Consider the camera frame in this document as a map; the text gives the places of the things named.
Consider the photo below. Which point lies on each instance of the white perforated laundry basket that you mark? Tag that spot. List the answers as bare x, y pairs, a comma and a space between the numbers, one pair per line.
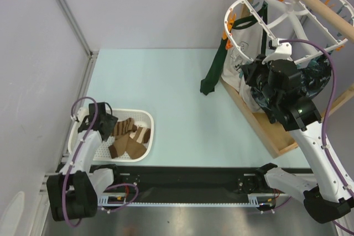
142, 119

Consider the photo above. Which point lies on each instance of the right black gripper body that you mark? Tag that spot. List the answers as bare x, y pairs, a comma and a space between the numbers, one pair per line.
251, 73

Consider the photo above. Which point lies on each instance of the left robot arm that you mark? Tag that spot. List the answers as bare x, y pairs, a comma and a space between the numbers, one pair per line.
73, 192

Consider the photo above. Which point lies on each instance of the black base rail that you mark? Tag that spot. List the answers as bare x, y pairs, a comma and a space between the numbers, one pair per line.
190, 185

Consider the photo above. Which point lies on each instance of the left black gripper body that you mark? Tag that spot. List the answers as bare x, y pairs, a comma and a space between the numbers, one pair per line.
110, 121

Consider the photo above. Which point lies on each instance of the white printed t-shirt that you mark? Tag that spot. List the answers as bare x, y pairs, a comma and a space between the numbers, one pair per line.
248, 35

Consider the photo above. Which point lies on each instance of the wooden rack frame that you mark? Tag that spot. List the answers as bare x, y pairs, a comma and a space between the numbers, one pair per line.
273, 136

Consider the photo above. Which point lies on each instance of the brown striped sock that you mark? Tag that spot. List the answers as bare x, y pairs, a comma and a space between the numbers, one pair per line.
130, 129

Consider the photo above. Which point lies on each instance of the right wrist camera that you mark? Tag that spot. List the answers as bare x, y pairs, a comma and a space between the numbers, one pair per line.
282, 51

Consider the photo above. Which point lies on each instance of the white cable duct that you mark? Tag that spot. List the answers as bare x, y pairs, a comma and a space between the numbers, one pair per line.
251, 202

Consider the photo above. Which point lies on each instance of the orange clothespin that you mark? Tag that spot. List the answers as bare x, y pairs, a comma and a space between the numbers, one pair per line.
228, 44

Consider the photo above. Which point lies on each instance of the dark green sleeve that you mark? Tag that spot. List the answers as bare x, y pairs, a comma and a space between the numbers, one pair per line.
207, 85

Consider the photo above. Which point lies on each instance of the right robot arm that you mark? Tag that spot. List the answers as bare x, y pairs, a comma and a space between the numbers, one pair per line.
330, 196

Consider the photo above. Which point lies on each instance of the dark patterned garment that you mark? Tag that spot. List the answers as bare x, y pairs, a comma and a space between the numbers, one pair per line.
314, 79

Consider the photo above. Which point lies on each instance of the aluminium corner profile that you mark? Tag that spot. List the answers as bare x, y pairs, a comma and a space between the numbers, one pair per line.
74, 25

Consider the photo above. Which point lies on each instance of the wooden rod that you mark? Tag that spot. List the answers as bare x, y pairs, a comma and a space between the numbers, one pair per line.
331, 17

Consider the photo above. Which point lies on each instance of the brown socks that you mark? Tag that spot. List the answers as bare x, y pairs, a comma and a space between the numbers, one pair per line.
125, 144

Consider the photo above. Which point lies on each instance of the white round clip hanger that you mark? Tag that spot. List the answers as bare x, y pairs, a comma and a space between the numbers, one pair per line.
290, 5

